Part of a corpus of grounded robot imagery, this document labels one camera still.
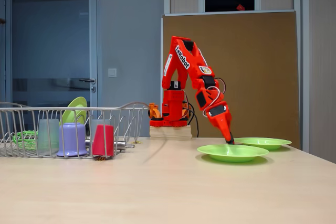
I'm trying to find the green plastic plate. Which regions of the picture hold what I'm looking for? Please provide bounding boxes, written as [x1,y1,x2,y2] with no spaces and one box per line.
[197,144,270,163]
[59,97,88,126]
[233,137,292,151]

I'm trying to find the grey framed glass door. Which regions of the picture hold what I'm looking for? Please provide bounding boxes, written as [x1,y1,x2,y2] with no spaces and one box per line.
[5,0,98,109]

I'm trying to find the wooden base block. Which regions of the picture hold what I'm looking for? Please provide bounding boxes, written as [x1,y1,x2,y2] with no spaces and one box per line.
[149,125,193,140]

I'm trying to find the purple plastic mug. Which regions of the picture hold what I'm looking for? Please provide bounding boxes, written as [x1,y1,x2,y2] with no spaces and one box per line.
[56,122,89,157]

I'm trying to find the orange table clamp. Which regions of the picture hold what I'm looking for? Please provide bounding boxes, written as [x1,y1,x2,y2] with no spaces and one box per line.
[183,102,193,119]
[148,102,161,119]

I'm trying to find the red plastic cup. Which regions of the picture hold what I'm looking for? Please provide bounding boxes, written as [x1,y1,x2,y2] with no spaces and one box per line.
[91,124,115,156]

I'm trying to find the black power cable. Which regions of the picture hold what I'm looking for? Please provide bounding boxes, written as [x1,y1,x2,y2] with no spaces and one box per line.
[183,100,200,138]

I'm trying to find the green whisk with metal handle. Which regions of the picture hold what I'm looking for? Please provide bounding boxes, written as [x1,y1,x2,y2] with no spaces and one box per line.
[12,130,127,151]

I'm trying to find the metal wire dish rack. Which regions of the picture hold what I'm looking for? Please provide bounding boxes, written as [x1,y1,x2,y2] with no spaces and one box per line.
[0,101,150,159]

